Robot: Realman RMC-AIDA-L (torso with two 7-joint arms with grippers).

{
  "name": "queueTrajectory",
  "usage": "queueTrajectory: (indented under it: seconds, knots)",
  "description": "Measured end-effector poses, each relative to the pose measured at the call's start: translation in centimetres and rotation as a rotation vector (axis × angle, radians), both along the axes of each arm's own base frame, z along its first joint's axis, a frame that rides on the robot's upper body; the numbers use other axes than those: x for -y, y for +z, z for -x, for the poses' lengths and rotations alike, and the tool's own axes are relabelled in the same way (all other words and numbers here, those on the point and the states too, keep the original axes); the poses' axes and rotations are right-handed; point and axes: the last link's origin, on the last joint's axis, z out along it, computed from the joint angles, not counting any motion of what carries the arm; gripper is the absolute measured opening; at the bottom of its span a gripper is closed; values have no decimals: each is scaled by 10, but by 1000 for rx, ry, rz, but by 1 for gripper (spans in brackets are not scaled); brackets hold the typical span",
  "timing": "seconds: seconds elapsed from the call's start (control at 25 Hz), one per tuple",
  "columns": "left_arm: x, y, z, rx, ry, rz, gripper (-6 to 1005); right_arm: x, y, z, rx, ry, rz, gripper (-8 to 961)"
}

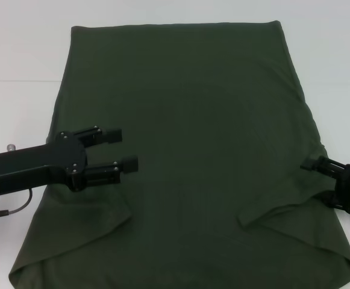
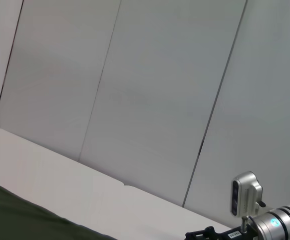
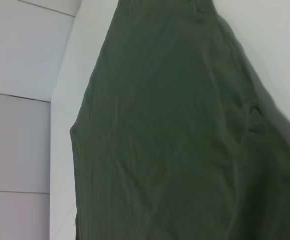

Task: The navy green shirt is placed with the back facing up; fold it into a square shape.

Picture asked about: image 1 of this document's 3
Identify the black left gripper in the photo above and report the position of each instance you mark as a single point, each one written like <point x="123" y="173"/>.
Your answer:
<point x="36" y="167"/>

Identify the dark green shirt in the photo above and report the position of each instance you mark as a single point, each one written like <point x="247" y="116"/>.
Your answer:
<point x="192" y="90"/>

